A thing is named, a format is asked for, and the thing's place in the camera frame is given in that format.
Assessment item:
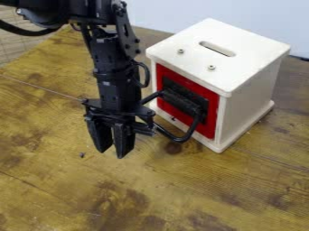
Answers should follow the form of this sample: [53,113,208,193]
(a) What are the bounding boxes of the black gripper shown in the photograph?
[81,99,155,159]

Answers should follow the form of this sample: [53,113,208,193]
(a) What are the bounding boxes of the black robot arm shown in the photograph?
[0,0,155,158]

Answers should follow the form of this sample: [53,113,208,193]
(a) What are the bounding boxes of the red drawer front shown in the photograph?
[155,64,219,139]

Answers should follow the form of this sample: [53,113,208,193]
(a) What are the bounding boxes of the white wooden box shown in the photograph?
[145,18,290,152]

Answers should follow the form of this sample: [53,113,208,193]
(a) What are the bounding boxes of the black metal drawer handle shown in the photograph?
[137,88,206,143]

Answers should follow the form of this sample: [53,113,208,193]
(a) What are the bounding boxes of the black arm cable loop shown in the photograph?
[129,60,151,89]

